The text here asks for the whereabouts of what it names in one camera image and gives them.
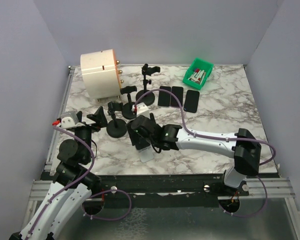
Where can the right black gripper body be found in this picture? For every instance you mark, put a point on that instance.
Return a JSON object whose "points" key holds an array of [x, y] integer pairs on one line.
{"points": [[153, 140]]}

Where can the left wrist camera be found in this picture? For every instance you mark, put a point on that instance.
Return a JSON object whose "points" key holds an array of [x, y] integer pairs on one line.
{"points": [[67, 120]]}

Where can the cream cylindrical box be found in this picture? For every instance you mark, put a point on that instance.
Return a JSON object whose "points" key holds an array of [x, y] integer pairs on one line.
{"points": [[100, 74]]}

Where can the green plastic bin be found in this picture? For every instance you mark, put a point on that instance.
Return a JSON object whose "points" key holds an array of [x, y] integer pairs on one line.
{"points": [[197, 74]]}

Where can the silver edged black phone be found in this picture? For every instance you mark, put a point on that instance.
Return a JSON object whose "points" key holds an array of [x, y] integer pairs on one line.
{"points": [[164, 98]]}

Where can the purple edged black phone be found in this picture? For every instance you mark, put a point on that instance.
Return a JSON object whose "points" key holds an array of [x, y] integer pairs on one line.
{"points": [[178, 92]]}

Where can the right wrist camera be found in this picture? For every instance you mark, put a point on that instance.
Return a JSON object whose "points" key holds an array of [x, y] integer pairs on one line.
{"points": [[141, 109]]}

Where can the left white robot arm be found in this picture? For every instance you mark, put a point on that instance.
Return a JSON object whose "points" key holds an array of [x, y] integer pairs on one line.
{"points": [[72, 183]]}

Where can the silver flat phone stand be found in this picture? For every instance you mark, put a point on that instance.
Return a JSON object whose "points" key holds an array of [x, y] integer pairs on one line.
{"points": [[145, 155]]}

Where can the black phone stand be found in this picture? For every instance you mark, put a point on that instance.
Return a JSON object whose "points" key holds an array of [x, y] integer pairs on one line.
{"points": [[147, 71], [127, 109]]}

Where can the black mounting rail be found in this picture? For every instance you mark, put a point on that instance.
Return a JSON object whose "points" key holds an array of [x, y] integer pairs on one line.
{"points": [[161, 191]]}

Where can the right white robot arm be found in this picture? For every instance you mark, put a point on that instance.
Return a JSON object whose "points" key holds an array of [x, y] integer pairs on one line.
{"points": [[240, 146]]}

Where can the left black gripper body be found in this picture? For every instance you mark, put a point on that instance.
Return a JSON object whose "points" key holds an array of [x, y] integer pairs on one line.
{"points": [[94, 127]]}

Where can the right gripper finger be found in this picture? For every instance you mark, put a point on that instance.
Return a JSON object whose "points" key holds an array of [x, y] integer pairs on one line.
{"points": [[152, 120], [133, 136]]}

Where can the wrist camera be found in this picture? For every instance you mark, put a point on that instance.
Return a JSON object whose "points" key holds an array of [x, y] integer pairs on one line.
{"points": [[67, 120], [141, 109]]}

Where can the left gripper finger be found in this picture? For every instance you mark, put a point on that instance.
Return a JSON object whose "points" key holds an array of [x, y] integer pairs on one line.
{"points": [[79, 115], [100, 115]]}

